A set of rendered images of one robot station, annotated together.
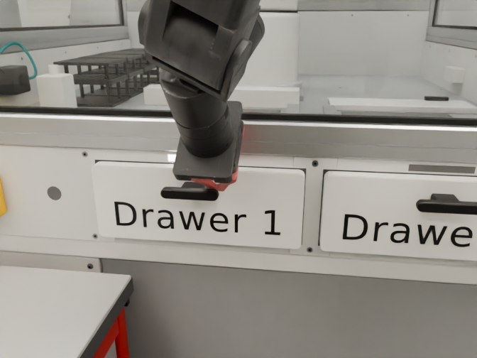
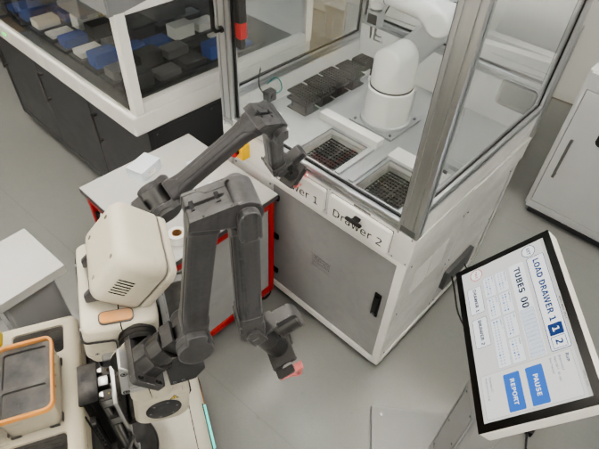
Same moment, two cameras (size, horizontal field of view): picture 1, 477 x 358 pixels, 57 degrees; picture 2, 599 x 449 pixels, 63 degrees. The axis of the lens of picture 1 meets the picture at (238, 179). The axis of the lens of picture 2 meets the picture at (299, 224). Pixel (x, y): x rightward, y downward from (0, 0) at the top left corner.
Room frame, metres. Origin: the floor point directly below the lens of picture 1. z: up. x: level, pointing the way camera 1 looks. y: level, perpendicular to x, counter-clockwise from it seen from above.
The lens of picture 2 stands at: (-0.71, -0.79, 2.18)
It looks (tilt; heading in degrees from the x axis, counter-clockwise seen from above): 45 degrees down; 33
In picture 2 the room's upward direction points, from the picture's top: 3 degrees clockwise
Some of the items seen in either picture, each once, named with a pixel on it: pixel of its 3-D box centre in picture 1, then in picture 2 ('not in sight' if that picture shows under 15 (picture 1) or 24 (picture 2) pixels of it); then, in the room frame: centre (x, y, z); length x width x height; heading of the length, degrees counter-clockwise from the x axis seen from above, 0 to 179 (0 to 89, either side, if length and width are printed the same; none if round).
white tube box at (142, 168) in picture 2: not in sight; (143, 167); (0.31, 0.71, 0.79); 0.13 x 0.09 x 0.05; 9
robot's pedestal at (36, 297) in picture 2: not in sight; (42, 325); (-0.37, 0.69, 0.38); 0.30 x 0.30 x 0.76; 86
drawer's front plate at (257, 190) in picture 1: (196, 204); (298, 183); (0.55, 0.06, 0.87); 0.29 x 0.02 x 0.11; 82
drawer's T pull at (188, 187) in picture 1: (192, 190); not in sight; (0.53, 0.06, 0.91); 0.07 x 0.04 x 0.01; 82
